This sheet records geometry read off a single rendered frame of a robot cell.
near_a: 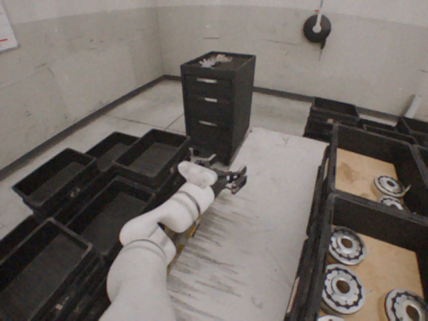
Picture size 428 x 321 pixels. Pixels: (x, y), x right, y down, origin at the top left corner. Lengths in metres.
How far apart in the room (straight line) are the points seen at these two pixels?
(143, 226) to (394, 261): 0.59
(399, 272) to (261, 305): 0.35
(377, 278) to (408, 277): 0.08
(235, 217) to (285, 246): 0.19
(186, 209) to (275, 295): 0.36
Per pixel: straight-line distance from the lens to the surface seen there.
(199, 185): 0.45
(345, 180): 0.80
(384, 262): 0.65
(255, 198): 0.80
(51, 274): 1.07
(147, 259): 0.26
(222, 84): 1.59
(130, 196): 1.31
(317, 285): 0.42
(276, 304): 0.64
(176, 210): 0.41
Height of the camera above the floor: 1.30
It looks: 39 degrees down
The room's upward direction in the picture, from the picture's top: straight up
